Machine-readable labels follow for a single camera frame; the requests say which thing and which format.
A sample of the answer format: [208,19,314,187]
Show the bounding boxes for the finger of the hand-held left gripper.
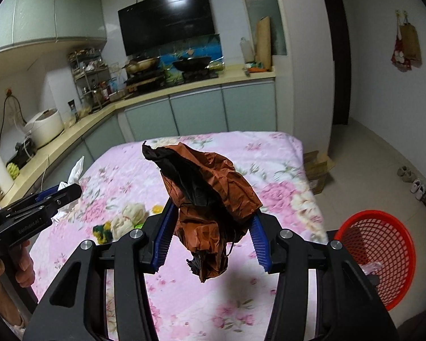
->
[3,184,82,226]
[0,188,62,216]

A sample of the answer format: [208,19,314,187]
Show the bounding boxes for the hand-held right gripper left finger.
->
[23,197,177,341]

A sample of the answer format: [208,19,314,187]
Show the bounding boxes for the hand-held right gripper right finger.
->
[247,212,400,341]

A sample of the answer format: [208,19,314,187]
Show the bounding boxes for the white tissue paper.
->
[59,156,85,214]

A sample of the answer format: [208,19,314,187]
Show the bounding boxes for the yellow green scrap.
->
[93,222,112,244]

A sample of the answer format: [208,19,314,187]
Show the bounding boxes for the black orange paper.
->
[142,141,263,285]

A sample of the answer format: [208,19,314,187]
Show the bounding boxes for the red plastic mesh basket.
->
[333,211,416,311]

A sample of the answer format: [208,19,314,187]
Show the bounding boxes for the person's left forearm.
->
[0,280,25,327]

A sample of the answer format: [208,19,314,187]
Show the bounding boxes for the person's left hand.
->
[0,240,35,288]

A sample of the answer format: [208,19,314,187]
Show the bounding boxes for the small black appliance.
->
[7,141,36,166]

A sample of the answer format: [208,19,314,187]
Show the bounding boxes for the white rice cooker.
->
[24,109,64,149]

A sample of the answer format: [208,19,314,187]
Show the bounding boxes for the pink floral blanket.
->
[30,131,327,341]

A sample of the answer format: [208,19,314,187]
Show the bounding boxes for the open cardboard box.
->
[303,150,336,195]

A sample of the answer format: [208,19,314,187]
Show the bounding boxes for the metal spice rack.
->
[68,49,110,111]

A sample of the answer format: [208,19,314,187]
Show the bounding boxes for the clear plastic bag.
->
[362,261,380,278]

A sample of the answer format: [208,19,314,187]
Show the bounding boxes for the pale green lower cabinets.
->
[0,78,278,199]

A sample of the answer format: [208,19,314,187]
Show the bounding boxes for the pale green cabinets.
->
[0,78,278,199]
[0,0,109,57]

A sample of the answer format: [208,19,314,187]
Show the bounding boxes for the golden frying pan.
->
[124,57,161,75]

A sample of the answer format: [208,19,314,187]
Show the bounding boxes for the black gas stove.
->
[124,69,221,89]

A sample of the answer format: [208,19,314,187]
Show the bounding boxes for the black wok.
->
[172,56,212,72]

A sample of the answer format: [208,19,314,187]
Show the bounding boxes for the pale green upper cabinets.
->
[0,0,109,57]

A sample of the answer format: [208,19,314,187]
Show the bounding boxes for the translucent plastic bottle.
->
[240,37,255,64]

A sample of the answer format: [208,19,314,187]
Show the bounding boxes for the blue foil backsplash sheet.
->
[160,34,225,79]

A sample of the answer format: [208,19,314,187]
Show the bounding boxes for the black range hood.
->
[118,0,215,57]

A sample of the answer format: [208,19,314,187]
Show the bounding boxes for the dark wooden door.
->
[318,0,352,126]

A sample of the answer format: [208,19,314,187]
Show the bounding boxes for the wooden cutting board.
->
[256,16,272,69]

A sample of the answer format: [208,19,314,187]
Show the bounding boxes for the red floral cloth bag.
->
[391,26,412,72]

